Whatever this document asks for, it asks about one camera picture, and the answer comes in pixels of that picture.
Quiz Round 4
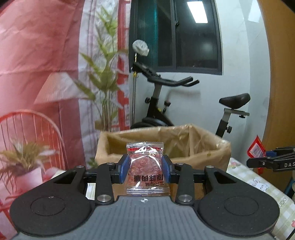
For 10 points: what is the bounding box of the red snack packet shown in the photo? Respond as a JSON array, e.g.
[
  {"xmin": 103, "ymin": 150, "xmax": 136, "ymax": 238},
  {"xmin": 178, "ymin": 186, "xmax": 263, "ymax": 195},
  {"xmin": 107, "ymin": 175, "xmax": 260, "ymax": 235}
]
[{"xmin": 246, "ymin": 135, "xmax": 267, "ymax": 175}]

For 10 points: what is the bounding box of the wooden door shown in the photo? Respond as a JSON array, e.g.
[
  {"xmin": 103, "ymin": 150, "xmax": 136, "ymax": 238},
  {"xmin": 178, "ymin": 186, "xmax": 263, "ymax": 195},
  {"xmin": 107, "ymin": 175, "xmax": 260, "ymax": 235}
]
[{"xmin": 259, "ymin": 1, "xmax": 294, "ymax": 150}]

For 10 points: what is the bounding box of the white cloth on bike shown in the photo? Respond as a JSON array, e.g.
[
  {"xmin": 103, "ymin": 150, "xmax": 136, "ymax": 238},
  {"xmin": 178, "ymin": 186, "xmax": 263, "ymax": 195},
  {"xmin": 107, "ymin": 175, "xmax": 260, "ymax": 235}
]
[{"xmin": 132, "ymin": 40, "xmax": 150, "ymax": 56}]

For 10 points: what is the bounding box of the printed pink backdrop cloth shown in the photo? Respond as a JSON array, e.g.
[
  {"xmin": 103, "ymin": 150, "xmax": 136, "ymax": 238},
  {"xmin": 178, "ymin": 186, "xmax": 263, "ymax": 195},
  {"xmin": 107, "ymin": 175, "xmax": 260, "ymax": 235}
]
[{"xmin": 1, "ymin": 1, "xmax": 131, "ymax": 239}]

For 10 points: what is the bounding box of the black exercise bike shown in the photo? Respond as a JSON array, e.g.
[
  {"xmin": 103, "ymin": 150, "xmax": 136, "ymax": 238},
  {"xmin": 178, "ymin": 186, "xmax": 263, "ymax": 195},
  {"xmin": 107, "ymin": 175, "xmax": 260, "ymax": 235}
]
[{"xmin": 130, "ymin": 61, "xmax": 252, "ymax": 139}]

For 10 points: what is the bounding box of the dark window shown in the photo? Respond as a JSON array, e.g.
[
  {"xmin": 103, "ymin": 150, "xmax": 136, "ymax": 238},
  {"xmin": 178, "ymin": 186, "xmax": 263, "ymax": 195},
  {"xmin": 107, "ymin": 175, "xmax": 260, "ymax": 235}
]
[{"xmin": 129, "ymin": 1, "xmax": 223, "ymax": 75}]

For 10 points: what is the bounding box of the cardboard box with plastic liner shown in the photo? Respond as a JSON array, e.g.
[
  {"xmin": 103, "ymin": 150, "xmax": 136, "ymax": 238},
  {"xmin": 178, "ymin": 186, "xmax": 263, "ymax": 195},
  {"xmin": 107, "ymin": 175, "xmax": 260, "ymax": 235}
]
[{"xmin": 94, "ymin": 123, "xmax": 232, "ymax": 197}]

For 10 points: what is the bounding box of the red meat jerky packet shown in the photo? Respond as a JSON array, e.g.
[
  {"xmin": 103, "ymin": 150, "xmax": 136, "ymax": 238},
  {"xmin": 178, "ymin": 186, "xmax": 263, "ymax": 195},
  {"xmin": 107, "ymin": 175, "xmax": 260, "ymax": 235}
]
[{"xmin": 124, "ymin": 142, "xmax": 170, "ymax": 196}]

